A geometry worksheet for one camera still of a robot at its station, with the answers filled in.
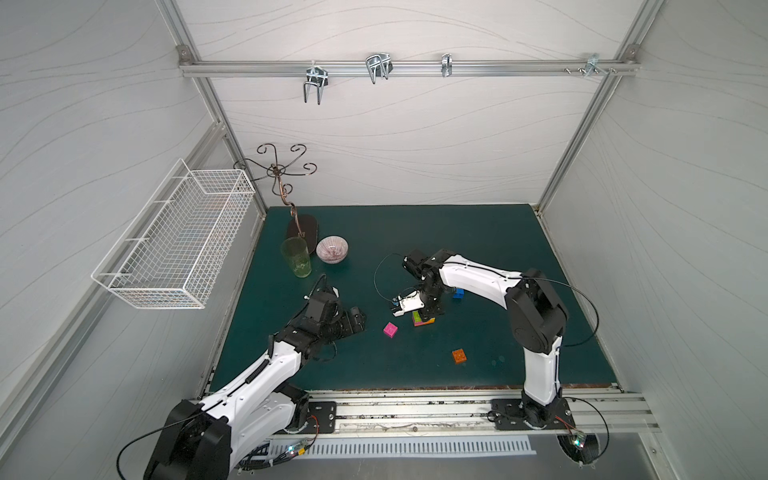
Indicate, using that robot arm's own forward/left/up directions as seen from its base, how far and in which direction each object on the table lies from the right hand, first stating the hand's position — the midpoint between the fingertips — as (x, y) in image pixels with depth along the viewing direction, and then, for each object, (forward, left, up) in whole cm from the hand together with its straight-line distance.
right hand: (424, 306), depth 91 cm
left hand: (-8, +20, +4) cm, 22 cm away
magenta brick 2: (-8, +10, 0) cm, 13 cm away
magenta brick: (-6, +2, 0) cm, 6 cm away
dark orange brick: (-15, -10, -1) cm, 17 cm away
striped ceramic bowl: (+20, +33, +1) cm, 39 cm away
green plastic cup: (+13, +42, +9) cm, 45 cm away
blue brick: (-10, -6, +26) cm, 29 cm away
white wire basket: (-3, +60, +30) cm, 67 cm away
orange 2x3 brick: (-5, -2, 0) cm, 5 cm away
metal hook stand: (+34, +51, +31) cm, 68 cm away
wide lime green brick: (-5, +3, +4) cm, 7 cm away
